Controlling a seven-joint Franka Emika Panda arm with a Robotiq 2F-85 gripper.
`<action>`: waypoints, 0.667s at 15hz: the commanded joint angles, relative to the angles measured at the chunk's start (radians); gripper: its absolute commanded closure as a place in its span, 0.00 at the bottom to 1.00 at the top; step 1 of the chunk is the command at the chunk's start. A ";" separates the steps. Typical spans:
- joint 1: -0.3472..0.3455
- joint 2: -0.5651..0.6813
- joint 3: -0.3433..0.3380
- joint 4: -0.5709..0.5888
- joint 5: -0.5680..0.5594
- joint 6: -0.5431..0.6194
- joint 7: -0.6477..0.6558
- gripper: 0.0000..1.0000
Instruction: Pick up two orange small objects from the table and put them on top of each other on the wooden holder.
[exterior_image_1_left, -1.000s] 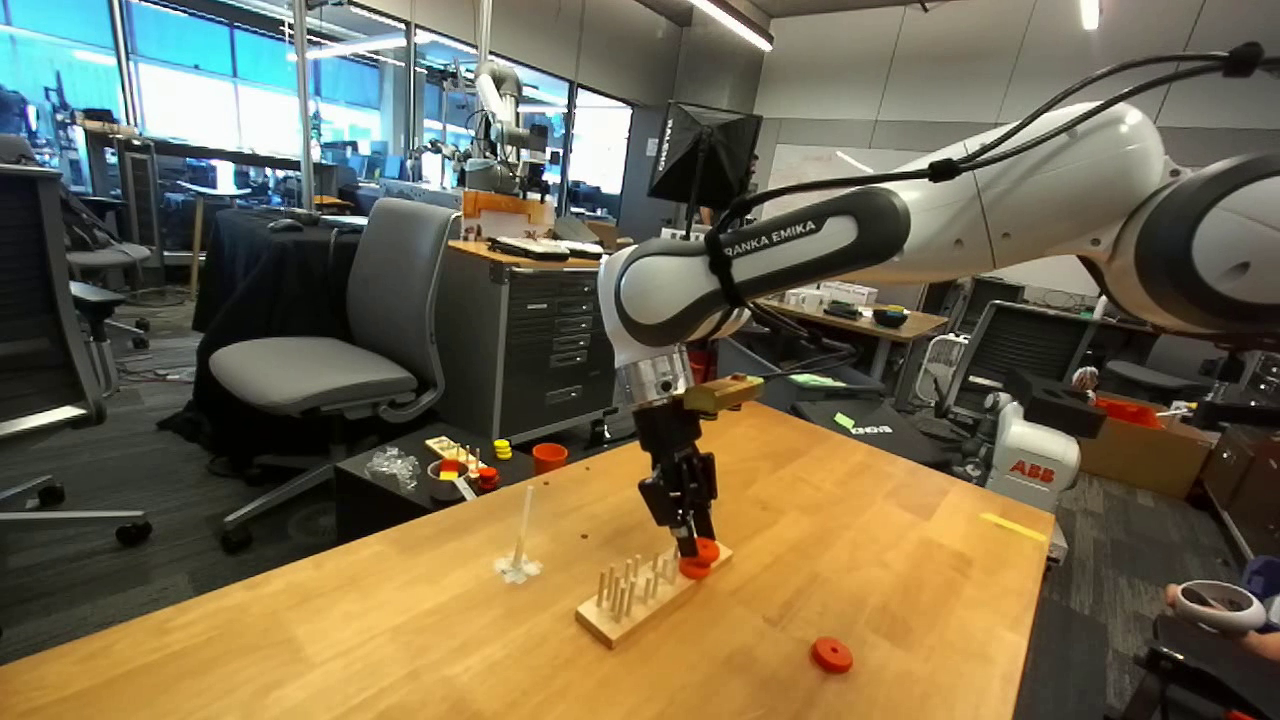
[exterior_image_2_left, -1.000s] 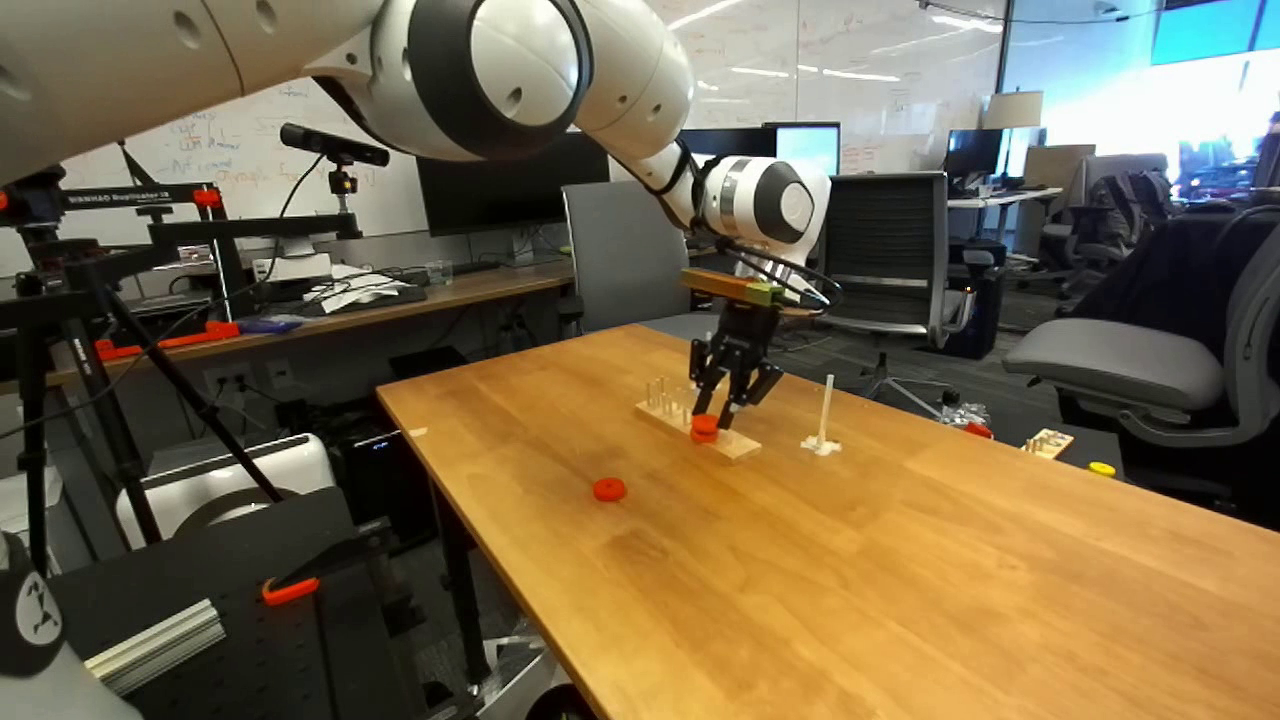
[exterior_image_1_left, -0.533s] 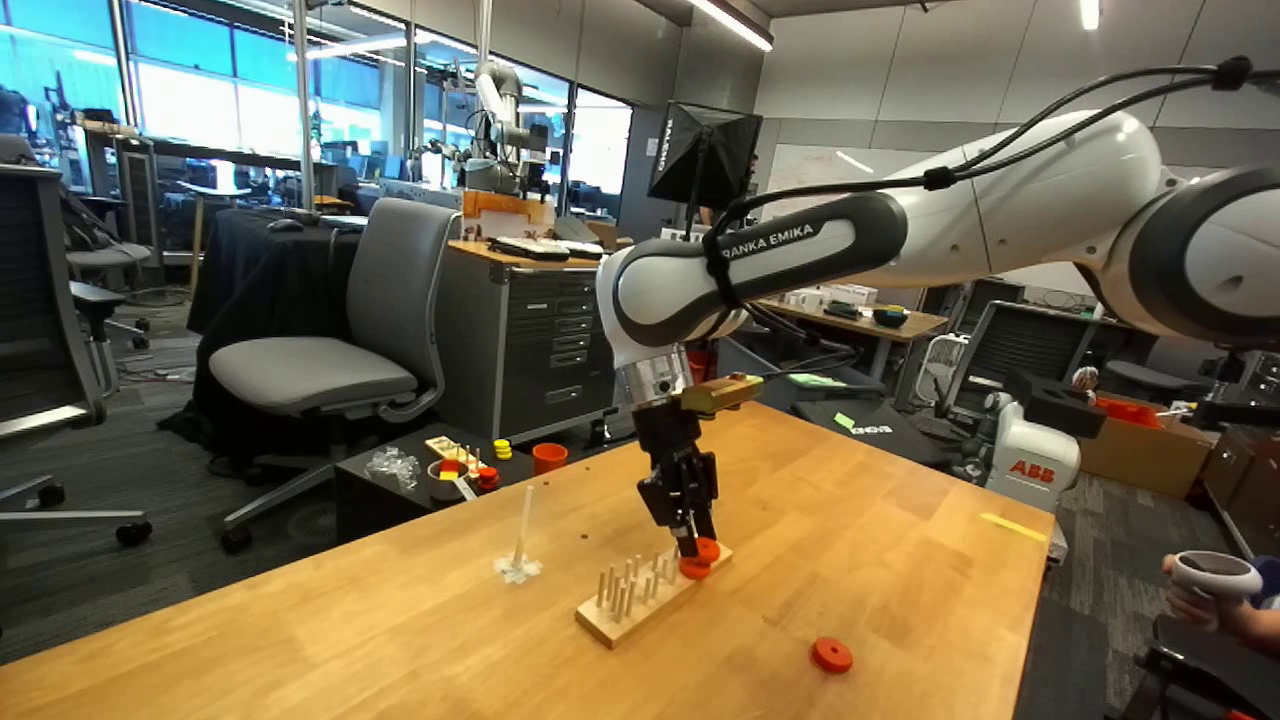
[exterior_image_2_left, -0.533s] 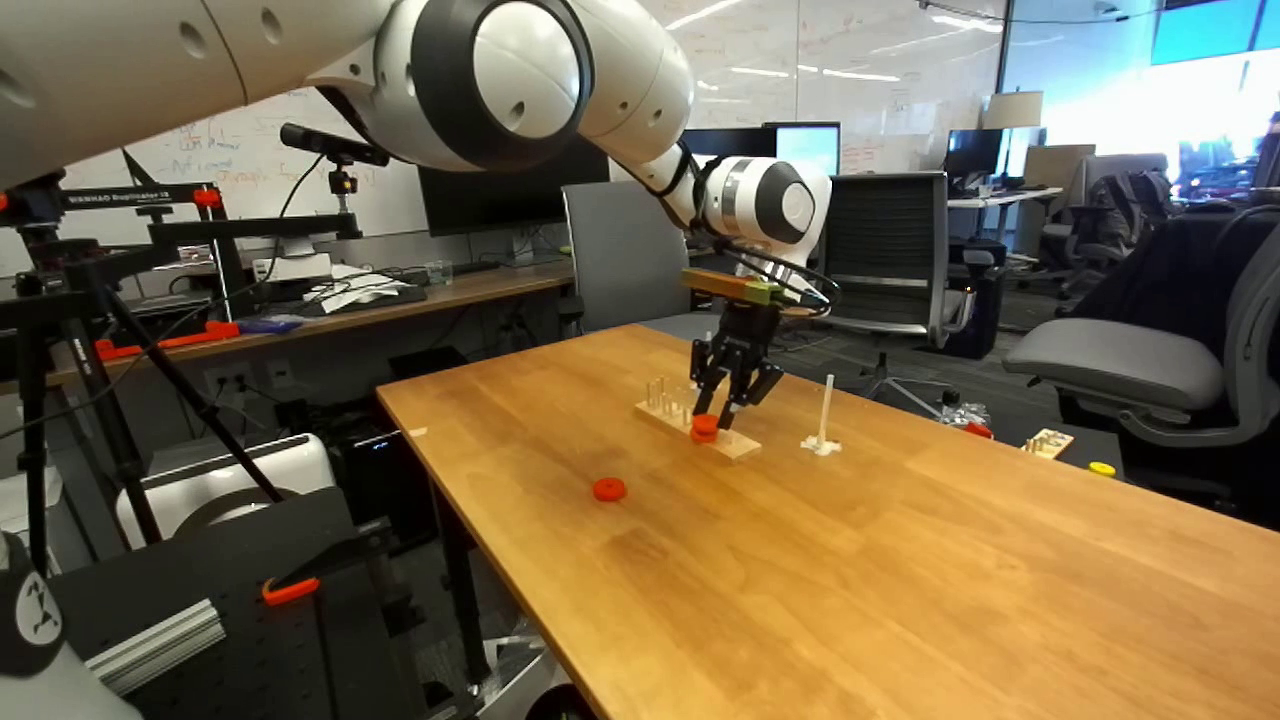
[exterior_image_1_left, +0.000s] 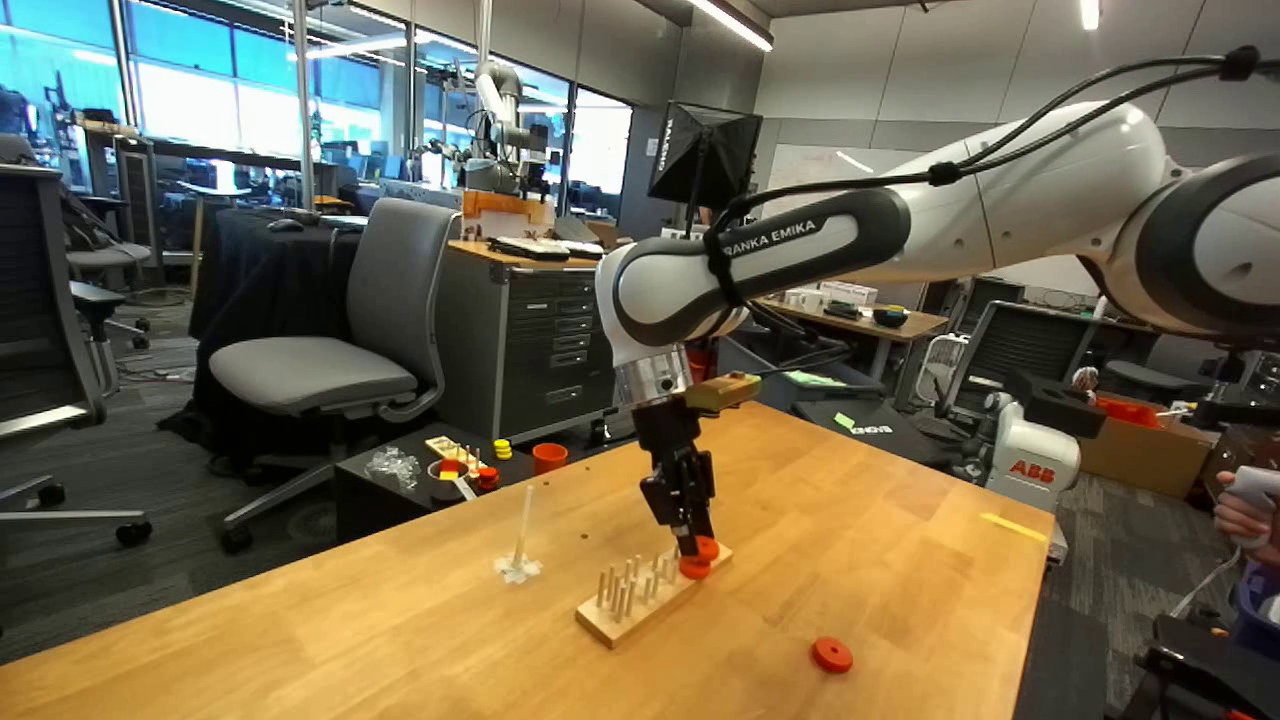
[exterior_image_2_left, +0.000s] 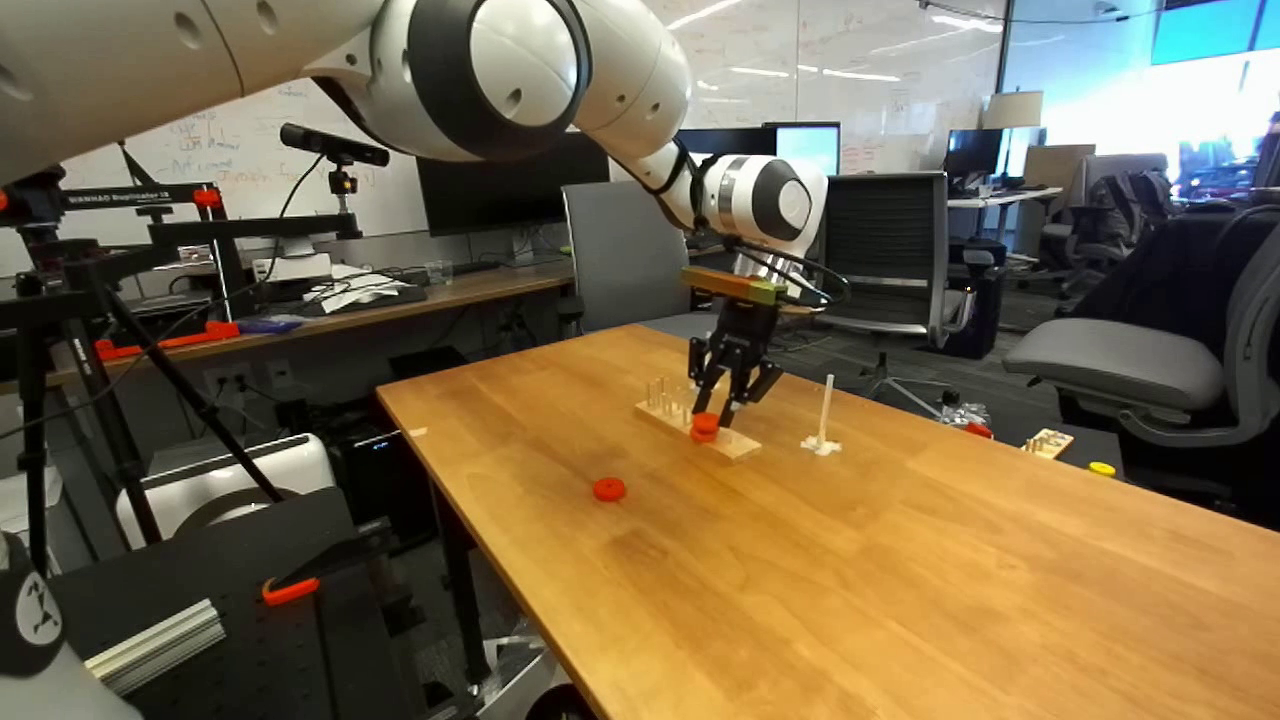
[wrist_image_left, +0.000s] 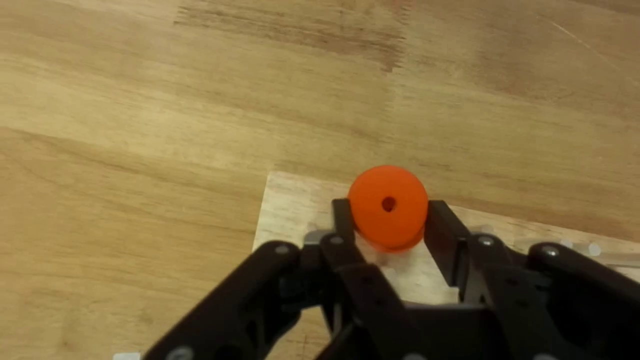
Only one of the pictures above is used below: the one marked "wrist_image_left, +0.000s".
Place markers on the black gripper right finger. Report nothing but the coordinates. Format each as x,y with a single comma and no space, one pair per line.
547,303

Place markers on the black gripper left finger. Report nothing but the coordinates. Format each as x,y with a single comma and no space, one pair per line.
264,296

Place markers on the wooden peg board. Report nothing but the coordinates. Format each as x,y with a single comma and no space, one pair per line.
299,209

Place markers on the orange disc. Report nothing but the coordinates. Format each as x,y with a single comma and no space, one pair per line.
388,207

